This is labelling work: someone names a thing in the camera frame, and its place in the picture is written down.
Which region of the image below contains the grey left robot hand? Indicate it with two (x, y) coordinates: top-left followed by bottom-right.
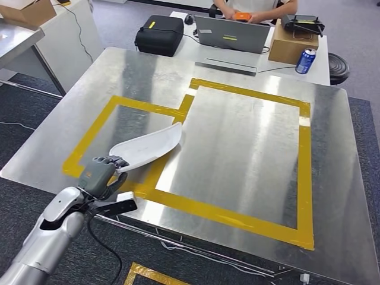
(78, 154), (130, 201)

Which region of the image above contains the white curved car part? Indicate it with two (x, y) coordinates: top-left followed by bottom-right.
(109, 121), (183, 174)

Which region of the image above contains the steel workbench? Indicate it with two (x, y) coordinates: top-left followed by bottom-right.
(0, 46), (380, 285)

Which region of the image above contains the yellow tape on workbench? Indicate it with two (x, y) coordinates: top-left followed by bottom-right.
(61, 77), (315, 252)

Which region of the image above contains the yellow floor tape square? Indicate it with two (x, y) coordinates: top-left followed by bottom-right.
(124, 262), (192, 285)

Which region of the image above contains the black carrying case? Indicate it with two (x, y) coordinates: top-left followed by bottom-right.
(134, 14), (185, 58)

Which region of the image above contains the steel side table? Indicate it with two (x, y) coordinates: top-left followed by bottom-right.
(0, 18), (46, 72)

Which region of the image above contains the white desk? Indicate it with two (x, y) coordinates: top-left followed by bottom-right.
(168, 10), (331, 87)

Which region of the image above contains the open cardboard box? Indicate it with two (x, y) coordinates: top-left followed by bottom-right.
(0, 0), (57, 28)

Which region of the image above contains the grey laptop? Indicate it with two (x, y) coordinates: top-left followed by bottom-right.
(194, 14), (271, 55)

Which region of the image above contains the orange handheld device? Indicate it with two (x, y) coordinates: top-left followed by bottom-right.
(231, 11), (253, 23)

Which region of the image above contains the person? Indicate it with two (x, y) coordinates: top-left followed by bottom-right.
(213, 0), (299, 25)

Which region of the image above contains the closed cardboard box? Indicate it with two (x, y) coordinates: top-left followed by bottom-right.
(268, 18), (320, 66)

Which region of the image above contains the blue drink can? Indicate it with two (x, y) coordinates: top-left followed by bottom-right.
(294, 47), (317, 75)

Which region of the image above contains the black router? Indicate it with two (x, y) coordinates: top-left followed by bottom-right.
(280, 14), (326, 39)

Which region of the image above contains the black round stool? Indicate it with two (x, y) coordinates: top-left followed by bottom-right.
(327, 52), (351, 86)

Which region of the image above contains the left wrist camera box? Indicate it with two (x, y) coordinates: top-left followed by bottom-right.
(93, 191), (139, 217)

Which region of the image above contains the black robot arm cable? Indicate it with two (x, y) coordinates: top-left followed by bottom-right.
(86, 211), (123, 285)

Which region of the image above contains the thin black cable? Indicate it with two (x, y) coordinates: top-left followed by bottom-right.
(54, 2), (94, 64)

